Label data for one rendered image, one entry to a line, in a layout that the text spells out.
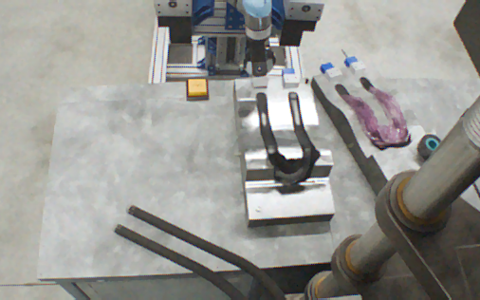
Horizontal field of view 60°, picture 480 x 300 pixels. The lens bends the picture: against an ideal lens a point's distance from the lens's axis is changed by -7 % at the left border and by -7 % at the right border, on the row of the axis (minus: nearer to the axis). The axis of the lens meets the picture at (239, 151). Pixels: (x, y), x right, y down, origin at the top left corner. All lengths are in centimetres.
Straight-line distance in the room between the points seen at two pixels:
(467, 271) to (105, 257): 100
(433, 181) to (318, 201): 84
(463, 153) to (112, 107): 129
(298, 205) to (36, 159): 160
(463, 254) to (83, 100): 134
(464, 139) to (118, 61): 251
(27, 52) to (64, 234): 185
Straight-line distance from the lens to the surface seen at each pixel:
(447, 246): 64
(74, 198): 144
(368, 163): 148
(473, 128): 48
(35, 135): 263
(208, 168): 144
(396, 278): 87
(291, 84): 153
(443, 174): 54
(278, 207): 133
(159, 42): 260
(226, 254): 121
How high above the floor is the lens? 206
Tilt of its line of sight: 58 degrees down
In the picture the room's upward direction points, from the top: 8 degrees clockwise
